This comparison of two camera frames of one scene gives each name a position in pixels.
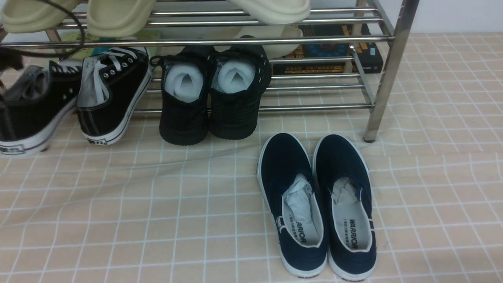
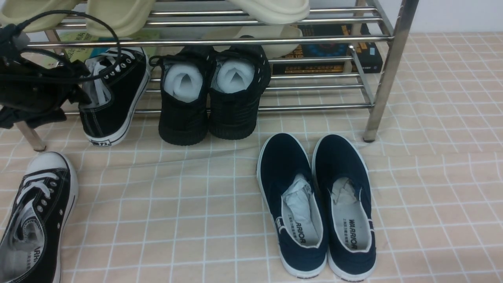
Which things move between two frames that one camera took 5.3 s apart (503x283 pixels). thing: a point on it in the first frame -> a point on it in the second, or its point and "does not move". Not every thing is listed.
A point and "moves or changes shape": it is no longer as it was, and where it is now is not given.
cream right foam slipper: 275,12 does not move
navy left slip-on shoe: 291,189 does not move
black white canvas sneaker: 36,100 moves or changes shape
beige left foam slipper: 26,16 does not move
